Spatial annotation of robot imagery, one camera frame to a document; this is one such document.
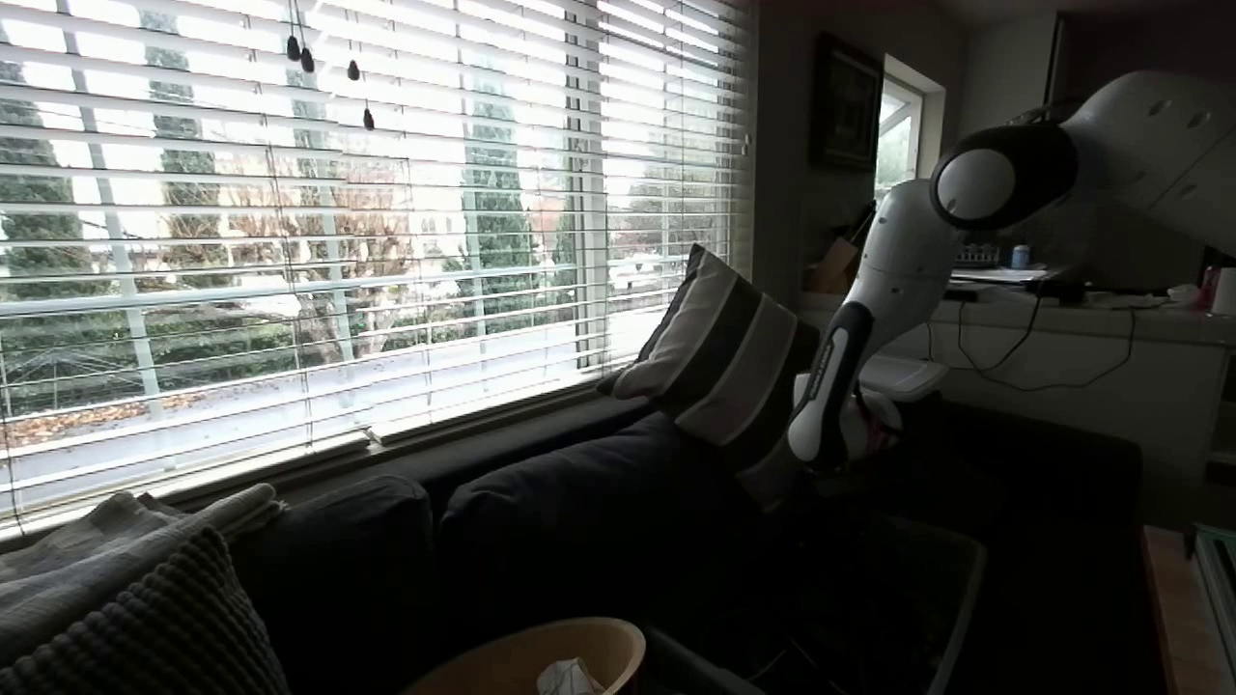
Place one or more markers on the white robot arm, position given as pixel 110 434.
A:
pixel 1158 146

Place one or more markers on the white box lid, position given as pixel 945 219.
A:
pixel 900 381

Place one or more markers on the clear plastic storage box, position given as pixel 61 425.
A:
pixel 862 608

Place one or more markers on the striped grey cushion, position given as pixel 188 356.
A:
pixel 725 365

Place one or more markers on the wooden bowl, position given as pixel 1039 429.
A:
pixel 559 657

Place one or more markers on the white window blinds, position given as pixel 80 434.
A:
pixel 237 235

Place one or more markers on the dark sofa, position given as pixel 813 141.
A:
pixel 385 573

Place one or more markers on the white kitchen counter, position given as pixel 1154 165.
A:
pixel 1142 372

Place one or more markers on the grey knitted cushion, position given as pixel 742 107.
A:
pixel 138 599

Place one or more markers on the dark wall picture frame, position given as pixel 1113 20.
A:
pixel 845 107

